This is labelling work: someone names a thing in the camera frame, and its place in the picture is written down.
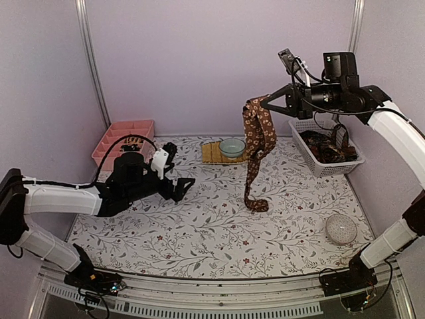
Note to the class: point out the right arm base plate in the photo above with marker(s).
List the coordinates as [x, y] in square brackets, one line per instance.
[334, 282]

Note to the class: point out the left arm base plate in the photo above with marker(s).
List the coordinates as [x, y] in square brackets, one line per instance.
[103, 283]

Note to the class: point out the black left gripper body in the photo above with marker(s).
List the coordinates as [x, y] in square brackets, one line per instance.
[140, 191]

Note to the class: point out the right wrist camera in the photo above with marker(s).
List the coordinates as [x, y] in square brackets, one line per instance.
[289, 61]

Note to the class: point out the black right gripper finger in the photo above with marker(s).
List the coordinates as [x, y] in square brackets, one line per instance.
[283, 91]
[279, 109]

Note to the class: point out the pink divided organizer tray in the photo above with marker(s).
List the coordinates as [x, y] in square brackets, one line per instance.
[116, 131]

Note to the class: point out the aluminium right corner post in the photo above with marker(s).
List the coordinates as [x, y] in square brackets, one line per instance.
[356, 25]

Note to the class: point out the patterned glass bowl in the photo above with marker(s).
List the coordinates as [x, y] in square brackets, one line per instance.
[341, 229]

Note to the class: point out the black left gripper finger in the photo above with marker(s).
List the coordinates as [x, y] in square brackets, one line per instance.
[181, 188]
[171, 149]

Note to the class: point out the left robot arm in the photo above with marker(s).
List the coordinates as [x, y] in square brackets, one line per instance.
[23, 196]

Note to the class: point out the brown floral tie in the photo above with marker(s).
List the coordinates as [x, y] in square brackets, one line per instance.
[260, 138]

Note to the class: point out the rolled black patterned tie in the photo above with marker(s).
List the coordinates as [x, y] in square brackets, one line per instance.
[131, 144]

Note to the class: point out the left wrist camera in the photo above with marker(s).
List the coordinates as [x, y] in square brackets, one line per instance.
[158, 162]

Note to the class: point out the light green ceramic bowl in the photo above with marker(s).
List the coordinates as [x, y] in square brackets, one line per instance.
[232, 148]

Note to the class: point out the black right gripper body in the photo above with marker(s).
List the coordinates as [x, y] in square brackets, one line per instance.
[305, 100]

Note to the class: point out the aluminium left corner post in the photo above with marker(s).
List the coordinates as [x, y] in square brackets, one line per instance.
[84, 25]

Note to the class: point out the aluminium corner post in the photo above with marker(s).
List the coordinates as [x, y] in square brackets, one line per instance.
[84, 25]
[356, 25]

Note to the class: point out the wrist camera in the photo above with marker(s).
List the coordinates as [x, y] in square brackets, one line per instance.
[158, 162]
[289, 61]

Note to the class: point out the bamboo mat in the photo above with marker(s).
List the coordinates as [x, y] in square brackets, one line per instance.
[211, 155]

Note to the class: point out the white plastic basket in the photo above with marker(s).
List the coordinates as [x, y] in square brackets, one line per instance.
[317, 168]

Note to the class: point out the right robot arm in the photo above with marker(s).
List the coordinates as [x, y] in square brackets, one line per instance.
[340, 92]

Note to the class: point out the aluminium front rail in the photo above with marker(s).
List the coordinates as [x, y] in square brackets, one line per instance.
[148, 296]

